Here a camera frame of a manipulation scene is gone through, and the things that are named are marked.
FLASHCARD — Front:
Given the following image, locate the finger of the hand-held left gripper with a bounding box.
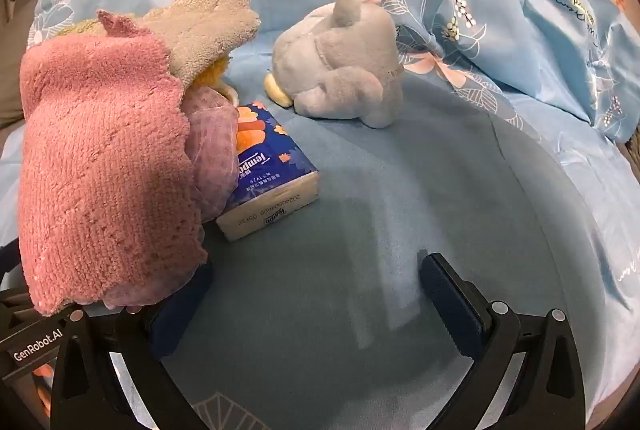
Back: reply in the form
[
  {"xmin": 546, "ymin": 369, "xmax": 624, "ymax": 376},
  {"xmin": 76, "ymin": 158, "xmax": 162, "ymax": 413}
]
[{"xmin": 0, "ymin": 240, "xmax": 23, "ymax": 281}]

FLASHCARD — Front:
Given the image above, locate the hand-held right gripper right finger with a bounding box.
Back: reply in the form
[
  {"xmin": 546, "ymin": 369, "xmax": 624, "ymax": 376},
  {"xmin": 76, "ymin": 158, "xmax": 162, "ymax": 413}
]
[{"xmin": 419, "ymin": 253, "xmax": 586, "ymax": 430}]

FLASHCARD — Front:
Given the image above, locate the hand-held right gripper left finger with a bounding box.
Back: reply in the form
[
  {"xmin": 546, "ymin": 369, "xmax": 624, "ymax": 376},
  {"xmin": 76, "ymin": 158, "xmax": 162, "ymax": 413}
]
[{"xmin": 50, "ymin": 260, "xmax": 221, "ymax": 430}]

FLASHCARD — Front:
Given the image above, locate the pink towel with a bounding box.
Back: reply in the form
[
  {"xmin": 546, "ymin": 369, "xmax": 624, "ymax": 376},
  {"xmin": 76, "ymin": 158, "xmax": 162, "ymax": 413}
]
[{"xmin": 17, "ymin": 10, "xmax": 211, "ymax": 316}]

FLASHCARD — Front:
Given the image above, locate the pale yellow towel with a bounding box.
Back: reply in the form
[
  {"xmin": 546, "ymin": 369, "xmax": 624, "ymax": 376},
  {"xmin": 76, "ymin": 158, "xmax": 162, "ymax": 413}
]
[{"xmin": 60, "ymin": 18, "xmax": 238, "ymax": 106}]

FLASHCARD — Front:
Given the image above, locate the grey towel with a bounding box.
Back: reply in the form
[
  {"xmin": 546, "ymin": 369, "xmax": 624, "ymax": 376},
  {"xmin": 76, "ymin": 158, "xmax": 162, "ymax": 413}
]
[{"xmin": 142, "ymin": 0, "xmax": 261, "ymax": 88}]

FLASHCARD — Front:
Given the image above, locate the blue floral bed sheet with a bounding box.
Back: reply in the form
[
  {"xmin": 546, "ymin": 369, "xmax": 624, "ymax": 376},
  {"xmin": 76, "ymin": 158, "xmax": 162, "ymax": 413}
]
[{"xmin": 0, "ymin": 0, "xmax": 640, "ymax": 430}]

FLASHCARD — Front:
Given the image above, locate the grey plush toy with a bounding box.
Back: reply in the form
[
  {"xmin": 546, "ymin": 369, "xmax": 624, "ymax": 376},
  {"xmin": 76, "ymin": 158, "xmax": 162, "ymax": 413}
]
[{"xmin": 264, "ymin": 0, "xmax": 405, "ymax": 128}]

